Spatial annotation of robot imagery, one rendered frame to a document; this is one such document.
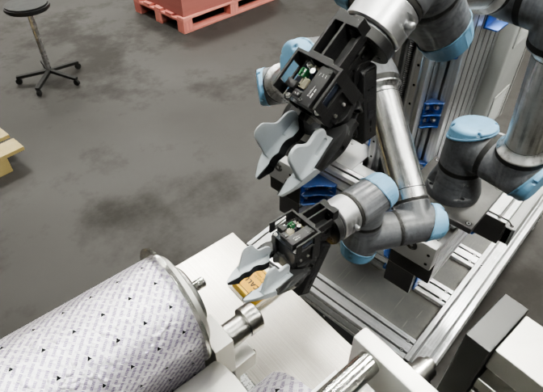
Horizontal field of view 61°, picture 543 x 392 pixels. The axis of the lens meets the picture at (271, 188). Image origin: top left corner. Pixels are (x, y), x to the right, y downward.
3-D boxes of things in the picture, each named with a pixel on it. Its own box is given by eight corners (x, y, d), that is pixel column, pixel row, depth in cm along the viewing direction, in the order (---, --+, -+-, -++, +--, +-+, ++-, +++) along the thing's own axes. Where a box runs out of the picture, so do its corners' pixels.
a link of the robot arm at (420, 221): (379, 46, 114) (434, 242, 102) (336, 51, 112) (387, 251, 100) (397, 18, 103) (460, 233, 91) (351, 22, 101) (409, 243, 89)
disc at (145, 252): (216, 379, 55) (204, 308, 45) (213, 382, 55) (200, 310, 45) (154, 299, 63) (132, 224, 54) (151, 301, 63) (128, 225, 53)
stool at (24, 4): (74, 59, 371) (52, -15, 333) (92, 82, 343) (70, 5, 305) (11, 74, 351) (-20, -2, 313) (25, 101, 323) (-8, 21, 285)
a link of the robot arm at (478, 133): (456, 144, 133) (470, 103, 124) (498, 168, 125) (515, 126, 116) (429, 159, 128) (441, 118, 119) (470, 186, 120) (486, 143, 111)
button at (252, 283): (278, 289, 98) (278, 283, 96) (252, 308, 94) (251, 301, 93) (257, 269, 102) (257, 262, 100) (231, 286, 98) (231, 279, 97)
